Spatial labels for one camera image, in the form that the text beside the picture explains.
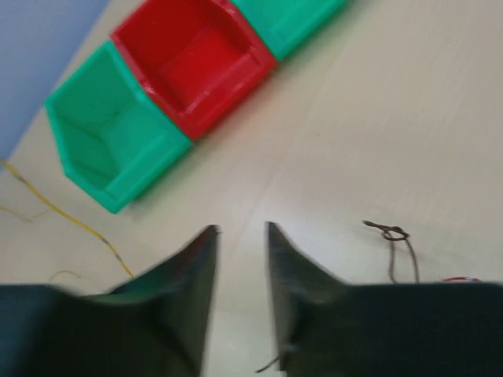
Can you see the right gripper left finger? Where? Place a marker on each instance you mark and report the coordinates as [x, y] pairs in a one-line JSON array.
[[152, 325]]

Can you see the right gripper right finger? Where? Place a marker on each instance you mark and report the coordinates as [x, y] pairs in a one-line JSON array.
[[326, 327]]

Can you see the red bin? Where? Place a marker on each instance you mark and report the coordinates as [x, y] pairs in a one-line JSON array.
[[195, 59]]

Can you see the far green bin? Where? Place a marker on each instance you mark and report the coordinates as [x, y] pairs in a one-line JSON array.
[[283, 25]]

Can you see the near green bin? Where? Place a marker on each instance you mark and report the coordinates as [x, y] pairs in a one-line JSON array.
[[113, 141]]

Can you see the green bin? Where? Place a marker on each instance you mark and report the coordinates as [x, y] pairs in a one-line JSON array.
[[283, 25], [113, 141]]

